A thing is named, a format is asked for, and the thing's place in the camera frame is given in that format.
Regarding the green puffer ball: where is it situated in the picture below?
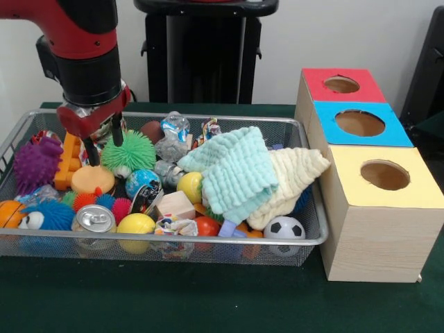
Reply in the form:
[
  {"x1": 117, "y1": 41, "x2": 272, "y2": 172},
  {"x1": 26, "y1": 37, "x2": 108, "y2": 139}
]
[{"x1": 101, "y1": 130, "x2": 157, "y2": 174}]

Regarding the blue puffer ball with eyes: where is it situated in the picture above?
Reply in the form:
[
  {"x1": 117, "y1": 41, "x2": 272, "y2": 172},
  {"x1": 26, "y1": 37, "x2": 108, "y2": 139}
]
[{"x1": 19, "y1": 200, "x2": 76, "y2": 232}]

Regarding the orange round disc toy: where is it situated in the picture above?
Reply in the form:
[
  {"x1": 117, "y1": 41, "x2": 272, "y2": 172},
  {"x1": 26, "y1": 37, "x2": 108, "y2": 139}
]
[{"x1": 71, "y1": 165, "x2": 116, "y2": 195}]

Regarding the crushed pale can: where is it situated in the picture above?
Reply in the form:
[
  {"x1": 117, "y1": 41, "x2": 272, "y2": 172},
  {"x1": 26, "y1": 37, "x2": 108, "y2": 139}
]
[{"x1": 71, "y1": 204, "x2": 117, "y2": 232}]

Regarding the small soccer ball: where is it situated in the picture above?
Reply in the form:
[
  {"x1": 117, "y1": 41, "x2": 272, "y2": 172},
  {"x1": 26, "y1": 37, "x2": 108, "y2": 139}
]
[{"x1": 263, "y1": 216, "x2": 306, "y2": 254}]

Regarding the wooden box with three holes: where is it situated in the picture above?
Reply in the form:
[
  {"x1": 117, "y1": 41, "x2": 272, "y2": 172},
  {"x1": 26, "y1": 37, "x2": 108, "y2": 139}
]
[{"x1": 293, "y1": 67, "x2": 444, "y2": 282}]

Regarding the cream waffle cloth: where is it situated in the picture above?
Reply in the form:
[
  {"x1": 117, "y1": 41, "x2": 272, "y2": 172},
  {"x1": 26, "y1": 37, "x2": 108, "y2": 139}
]
[{"x1": 246, "y1": 147, "x2": 332, "y2": 230}]

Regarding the dark green table cloth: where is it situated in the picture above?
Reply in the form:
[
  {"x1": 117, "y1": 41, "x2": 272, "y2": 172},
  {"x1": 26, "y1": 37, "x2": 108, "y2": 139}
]
[{"x1": 0, "y1": 101, "x2": 444, "y2": 333}]

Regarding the mint green waffle cloth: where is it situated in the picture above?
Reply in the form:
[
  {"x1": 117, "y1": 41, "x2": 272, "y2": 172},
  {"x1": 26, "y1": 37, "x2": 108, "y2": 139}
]
[{"x1": 177, "y1": 126, "x2": 280, "y2": 215}]

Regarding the shallow silver mesh bin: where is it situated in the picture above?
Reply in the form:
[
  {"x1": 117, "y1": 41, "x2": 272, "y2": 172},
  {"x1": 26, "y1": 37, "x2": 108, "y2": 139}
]
[{"x1": 0, "y1": 108, "x2": 330, "y2": 267}]

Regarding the yellow foam ball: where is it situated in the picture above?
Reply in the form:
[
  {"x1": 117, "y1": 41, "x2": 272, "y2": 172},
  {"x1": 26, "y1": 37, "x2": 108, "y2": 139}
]
[{"x1": 117, "y1": 212, "x2": 157, "y2": 253}]

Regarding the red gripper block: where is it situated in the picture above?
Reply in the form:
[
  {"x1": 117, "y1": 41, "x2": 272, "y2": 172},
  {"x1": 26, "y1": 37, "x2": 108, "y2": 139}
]
[{"x1": 56, "y1": 78, "x2": 133, "y2": 168}]

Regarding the purple spiky ball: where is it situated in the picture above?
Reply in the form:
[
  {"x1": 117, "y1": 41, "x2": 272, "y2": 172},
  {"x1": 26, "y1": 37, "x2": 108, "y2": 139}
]
[{"x1": 13, "y1": 137, "x2": 64, "y2": 196}]

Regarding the black upright panel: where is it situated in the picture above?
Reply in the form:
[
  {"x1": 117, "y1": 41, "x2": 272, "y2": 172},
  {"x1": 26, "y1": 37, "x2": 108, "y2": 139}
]
[{"x1": 398, "y1": 5, "x2": 444, "y2": 122}]

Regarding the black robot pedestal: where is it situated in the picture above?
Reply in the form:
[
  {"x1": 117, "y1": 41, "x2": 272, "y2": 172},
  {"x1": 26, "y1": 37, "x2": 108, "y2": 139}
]
[{"x1": 133, "y1": 0, "x2": 280, "y2": 104}]

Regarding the black looped cable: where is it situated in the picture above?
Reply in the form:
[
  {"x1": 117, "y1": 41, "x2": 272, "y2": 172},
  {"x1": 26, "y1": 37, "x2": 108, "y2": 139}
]
[{"x1": 121, "y1": 89, "x2": 148, "y2": 103}]

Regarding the orange basketball toy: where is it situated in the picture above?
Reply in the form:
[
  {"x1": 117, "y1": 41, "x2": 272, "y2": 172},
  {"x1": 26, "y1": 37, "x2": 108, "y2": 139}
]
[{"x1": 0, "y1": 200, "x2": 28, "y2": 229}]

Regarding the side table with green cloth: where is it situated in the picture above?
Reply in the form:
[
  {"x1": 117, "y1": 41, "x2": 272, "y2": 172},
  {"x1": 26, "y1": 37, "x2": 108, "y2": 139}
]
[{"x1": 411, "y1": 112, "x2": 444, "y2": 164}]

